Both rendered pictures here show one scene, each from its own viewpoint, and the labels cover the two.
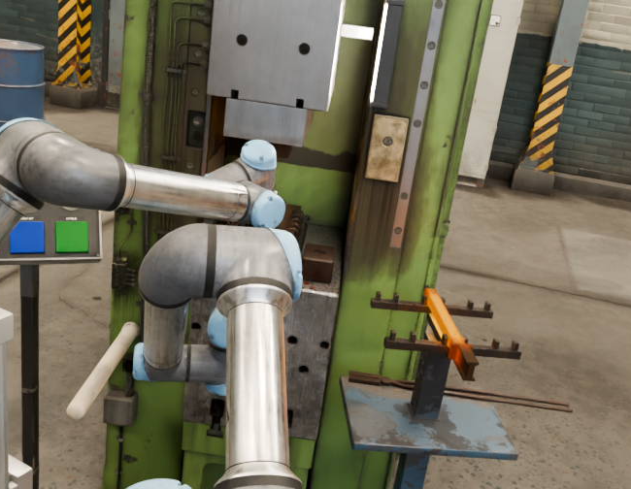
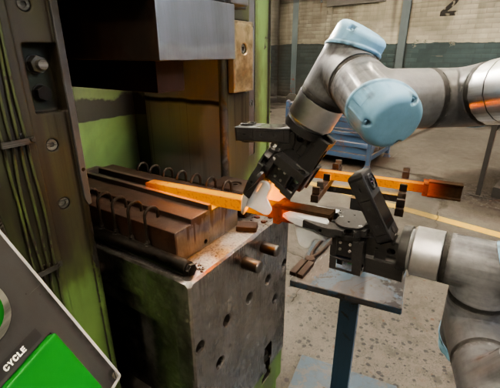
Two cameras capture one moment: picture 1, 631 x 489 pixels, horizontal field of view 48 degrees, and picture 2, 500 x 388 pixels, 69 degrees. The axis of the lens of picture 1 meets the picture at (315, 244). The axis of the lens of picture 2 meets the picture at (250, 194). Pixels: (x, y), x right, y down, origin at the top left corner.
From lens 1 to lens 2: 1.54 m
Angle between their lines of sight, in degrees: 54
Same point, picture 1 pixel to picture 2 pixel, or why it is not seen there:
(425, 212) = (261, 114)
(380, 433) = (386, 289)
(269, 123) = (205, 30)
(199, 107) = (39, 34)
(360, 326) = not seen: hidden behind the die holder
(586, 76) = not seen: hidden behind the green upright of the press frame
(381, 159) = (242, 69)
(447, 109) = (263, 10)
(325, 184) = (115, 135)
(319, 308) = (281, 231)
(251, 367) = not seen: outside the picture
